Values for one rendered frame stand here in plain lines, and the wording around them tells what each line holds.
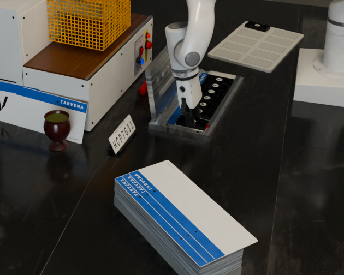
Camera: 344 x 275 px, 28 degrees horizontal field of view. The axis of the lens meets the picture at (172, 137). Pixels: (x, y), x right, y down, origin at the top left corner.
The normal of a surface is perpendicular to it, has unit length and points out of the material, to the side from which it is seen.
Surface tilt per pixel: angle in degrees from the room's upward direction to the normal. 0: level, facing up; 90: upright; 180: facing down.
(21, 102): 69
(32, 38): 90
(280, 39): 0
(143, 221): 90
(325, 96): 90
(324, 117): 0
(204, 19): 44
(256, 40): 0
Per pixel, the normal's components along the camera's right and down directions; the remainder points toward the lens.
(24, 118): -0.36, 0.15
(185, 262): -0.83, 0.27
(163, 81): 0.93, 0.07
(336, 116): 0.04, -0.84
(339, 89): -0.20, 0.52
